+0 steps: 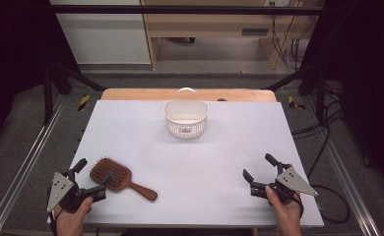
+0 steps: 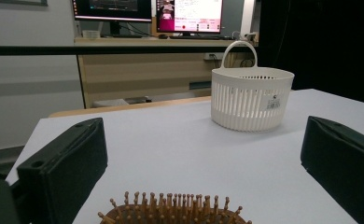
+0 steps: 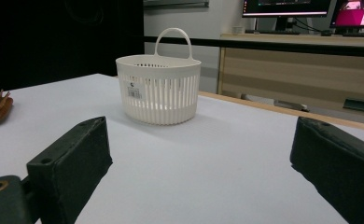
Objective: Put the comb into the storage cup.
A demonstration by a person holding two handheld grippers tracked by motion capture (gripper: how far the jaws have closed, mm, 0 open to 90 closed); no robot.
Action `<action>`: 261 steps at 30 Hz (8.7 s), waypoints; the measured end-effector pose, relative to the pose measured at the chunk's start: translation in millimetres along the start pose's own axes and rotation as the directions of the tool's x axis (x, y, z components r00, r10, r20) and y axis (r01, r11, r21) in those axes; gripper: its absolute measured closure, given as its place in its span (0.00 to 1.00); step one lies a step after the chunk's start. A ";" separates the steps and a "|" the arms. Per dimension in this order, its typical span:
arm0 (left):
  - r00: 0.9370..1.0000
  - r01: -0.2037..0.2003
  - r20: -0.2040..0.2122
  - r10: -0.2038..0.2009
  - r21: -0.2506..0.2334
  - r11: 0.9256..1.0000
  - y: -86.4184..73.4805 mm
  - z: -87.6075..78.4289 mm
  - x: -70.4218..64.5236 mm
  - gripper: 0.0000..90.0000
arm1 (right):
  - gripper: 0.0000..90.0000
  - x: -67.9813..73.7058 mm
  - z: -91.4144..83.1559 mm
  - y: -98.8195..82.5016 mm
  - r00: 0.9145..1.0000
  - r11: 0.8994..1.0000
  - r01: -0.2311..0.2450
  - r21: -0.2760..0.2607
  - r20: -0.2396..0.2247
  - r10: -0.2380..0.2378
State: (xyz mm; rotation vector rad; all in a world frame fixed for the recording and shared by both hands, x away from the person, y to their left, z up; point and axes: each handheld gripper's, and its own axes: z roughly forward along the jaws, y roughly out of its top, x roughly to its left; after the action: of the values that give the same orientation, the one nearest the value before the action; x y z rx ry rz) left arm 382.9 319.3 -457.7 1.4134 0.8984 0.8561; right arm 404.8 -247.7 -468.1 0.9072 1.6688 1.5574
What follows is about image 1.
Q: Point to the black metal frame stand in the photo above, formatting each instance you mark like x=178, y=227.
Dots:
x=320, y=98
x=48, y=95

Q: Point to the white plastic basket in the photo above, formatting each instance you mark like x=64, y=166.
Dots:
x=186, y=121

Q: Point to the light wooden desk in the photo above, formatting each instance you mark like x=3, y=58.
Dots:
x=206, y=24

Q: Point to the white cabinet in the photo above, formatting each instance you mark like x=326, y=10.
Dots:
x=104, y=39

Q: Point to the person's left hand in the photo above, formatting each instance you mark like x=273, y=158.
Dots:
x=72, y=218

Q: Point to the yellow black tape marker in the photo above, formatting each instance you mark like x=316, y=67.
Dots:
x=83, y=103
x=291, y=102

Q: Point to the black horizontal bar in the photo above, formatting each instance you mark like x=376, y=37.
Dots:
x=180, y=9

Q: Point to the black curtain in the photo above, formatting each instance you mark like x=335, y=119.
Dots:
x=367, y=65
x=16, y=49

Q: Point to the person's right hand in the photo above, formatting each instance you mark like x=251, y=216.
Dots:
x=287, y=213

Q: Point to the aluminium rail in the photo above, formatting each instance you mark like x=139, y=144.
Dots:
x=22, y=170
x=347, y=183

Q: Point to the brown wooden hairbrush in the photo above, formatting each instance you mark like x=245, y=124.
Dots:
x=113, y=173

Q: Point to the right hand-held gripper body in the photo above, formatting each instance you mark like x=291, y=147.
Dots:
x=295, y=182

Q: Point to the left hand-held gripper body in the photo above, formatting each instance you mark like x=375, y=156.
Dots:
x=61, y=189

